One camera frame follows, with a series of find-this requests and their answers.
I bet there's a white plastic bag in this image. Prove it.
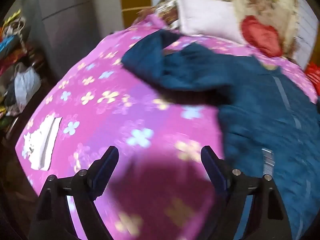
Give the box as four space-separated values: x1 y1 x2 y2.
14 66 42 105

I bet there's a pile of colourful clothes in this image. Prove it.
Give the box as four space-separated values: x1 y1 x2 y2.
0 9 45 130

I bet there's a blue puffer jacket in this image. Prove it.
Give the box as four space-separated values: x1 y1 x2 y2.
121 29 320 240

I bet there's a grey wardrobe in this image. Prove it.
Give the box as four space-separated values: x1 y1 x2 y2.
15 0 125 80

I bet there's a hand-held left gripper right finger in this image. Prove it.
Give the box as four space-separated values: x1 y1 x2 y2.
201 145 293 240

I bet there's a pink floral bed sheet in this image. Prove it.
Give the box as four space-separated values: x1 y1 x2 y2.
15 14 318 240

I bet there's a brown floral pillow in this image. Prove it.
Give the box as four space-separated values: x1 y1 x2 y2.
155 0 183 28

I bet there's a white pillow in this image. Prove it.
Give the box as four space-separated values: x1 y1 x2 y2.
172 0 248 44

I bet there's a red heart cushion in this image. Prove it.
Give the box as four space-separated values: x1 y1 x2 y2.
241 15 284 58

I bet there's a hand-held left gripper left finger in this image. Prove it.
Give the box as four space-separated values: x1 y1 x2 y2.
27 145 119 240

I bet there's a red shopping bag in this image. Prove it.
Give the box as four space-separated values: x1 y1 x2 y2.
305 62 320 93

